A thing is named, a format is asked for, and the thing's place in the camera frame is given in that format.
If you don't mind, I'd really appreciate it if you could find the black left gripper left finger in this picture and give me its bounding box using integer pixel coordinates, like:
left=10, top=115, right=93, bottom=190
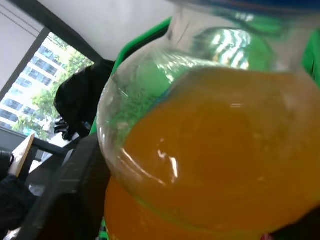
left=17, top=134, right=112, bottom=240

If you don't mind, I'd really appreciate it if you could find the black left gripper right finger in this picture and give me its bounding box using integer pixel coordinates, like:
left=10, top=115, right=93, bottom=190
left=268, top=202, right=320, bottom=240

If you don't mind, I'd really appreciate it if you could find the orange soda plastic bottle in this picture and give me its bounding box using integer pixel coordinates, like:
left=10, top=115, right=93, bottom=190
left=96, top=0, right=320, bottom=240

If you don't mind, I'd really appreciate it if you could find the green plastic basket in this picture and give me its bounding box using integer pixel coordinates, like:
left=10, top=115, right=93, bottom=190
left=87, top=16, right=320, bottom=240

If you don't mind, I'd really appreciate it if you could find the light wooden board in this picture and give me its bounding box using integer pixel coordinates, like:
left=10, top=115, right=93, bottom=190
left=9, top=133, right=36, bottom=177

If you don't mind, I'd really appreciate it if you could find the black desk frame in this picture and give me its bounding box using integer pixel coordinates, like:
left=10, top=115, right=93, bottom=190
left=17, top=136, right=76, bottom=182

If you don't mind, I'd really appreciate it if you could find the window with dark frame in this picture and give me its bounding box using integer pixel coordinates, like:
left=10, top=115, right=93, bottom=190
left=0, top=26, right=95, bottom=141

